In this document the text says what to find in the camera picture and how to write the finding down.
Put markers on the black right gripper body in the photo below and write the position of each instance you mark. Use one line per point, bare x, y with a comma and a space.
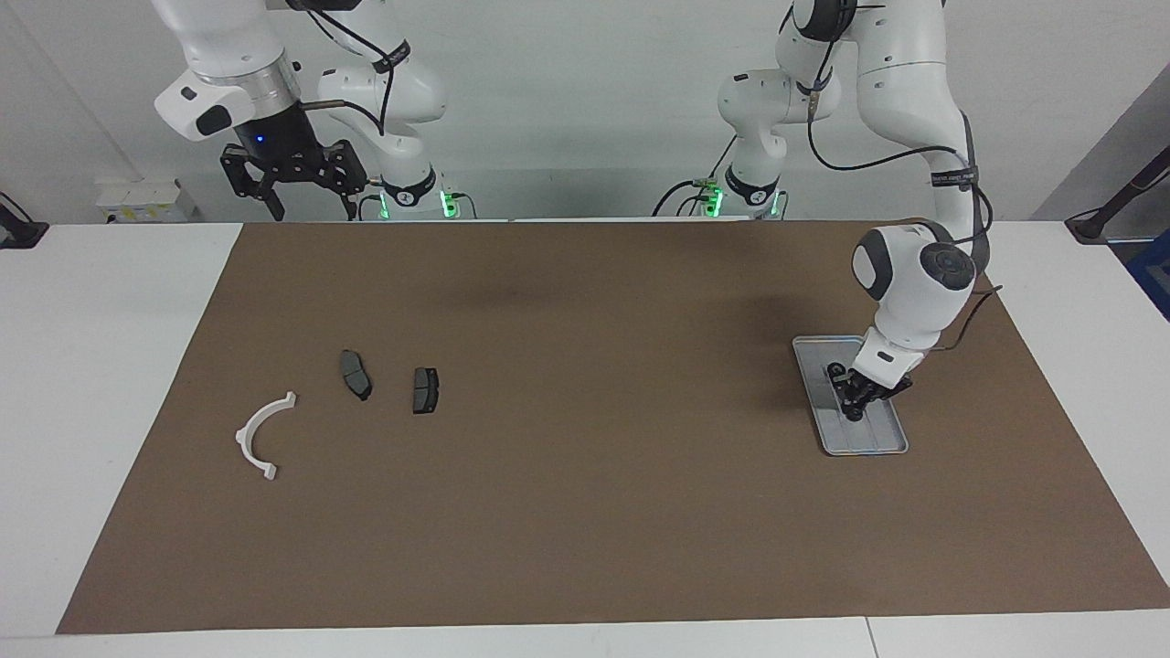
292, 155

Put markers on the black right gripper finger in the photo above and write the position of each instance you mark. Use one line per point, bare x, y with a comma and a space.
351, 205
277, 201

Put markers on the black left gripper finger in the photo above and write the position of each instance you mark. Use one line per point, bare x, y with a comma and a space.
849, 405
865, 408

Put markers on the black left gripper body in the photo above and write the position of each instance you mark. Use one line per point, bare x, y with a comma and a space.
873, 388

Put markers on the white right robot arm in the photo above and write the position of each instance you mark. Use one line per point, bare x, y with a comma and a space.
224, 46

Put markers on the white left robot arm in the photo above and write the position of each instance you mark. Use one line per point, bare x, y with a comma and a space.
914, 82

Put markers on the silver metal tray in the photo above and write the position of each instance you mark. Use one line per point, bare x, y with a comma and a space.
882, 439

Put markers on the white power strip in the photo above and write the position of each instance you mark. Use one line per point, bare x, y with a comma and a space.
146, 201

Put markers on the dark grey elongated brake pad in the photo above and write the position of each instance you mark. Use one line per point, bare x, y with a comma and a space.
355, 373

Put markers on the dark grey rectangular brake pad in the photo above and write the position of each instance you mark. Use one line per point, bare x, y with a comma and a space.
425, 390

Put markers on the black table clamp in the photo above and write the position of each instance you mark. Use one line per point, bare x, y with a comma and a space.
18, 233

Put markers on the brown table mat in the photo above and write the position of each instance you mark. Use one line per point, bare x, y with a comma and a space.
594, 512

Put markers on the blue box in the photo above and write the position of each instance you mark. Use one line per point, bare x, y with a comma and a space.
1154, 274

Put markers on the white curved plastic bracket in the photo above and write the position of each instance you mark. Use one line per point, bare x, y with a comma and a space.
249, 431

